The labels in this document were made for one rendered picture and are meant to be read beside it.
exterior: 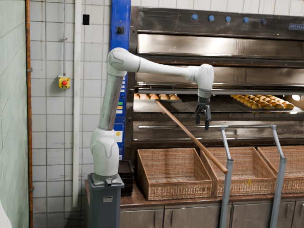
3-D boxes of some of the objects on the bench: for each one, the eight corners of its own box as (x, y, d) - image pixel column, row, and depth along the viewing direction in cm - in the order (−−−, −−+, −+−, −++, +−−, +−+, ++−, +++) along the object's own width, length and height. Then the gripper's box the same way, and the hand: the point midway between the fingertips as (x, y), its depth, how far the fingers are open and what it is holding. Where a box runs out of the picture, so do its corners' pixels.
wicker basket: (134, 177, 374) (136, 149, 367) (192, 174, 389) (194, 147, 382) (147, 201, 329) (149, 169, 322) (211, 197, 343) (215, 167, 336)
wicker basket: (196, 174, 389) (199, 147, 382) (250, 172, 403) (254, 145, 396) (215, 197, 344) (219, 167, 337) (275, 194, 357) (280, 164, 350)
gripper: (191, 92, 281) (189, 122, 287) (207, 100, 259) (205, 133, 264) (201, 92, 284) (198, 121, 289) (218, 100, 261) (215, 132, 267)
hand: (201, 125), depth 276 cm, fingers open, 13 cm apart
